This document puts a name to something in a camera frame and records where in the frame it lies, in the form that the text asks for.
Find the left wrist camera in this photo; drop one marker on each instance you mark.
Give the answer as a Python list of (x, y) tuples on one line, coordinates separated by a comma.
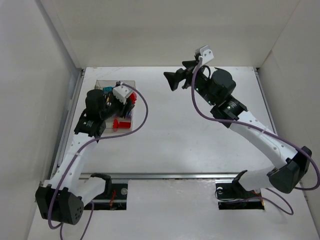
[(122, 93)]

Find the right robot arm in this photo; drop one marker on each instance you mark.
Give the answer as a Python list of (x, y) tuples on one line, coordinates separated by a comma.
[(290, 162)]

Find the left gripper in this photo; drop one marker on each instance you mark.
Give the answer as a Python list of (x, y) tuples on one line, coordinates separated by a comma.
[(126, 108)]

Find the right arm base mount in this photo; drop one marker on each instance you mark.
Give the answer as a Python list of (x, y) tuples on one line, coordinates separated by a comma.
[(232, 196)]

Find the clear bin nearest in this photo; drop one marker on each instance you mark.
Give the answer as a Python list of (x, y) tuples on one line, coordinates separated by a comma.
[(109, 131)]

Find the red lego plate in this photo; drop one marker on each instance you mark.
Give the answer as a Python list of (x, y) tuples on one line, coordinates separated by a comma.
[(124, 125)]

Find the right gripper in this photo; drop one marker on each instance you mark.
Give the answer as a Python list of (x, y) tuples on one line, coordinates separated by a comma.
[(185, 77)]

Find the red flower lego brick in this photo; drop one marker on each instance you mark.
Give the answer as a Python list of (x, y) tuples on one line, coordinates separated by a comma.
[(133, 98)]

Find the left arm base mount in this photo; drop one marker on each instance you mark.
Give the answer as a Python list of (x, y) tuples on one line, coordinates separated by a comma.
[(107, 195)]

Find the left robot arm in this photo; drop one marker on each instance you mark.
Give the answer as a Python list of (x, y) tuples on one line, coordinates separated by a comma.
[(61, 198)]

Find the teal frog lego brick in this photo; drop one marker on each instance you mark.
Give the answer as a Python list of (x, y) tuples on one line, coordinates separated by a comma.
[(107, 89)]

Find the red curved lego brick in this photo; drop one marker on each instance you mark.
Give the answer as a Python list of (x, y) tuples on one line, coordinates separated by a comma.
[(115, 125)]

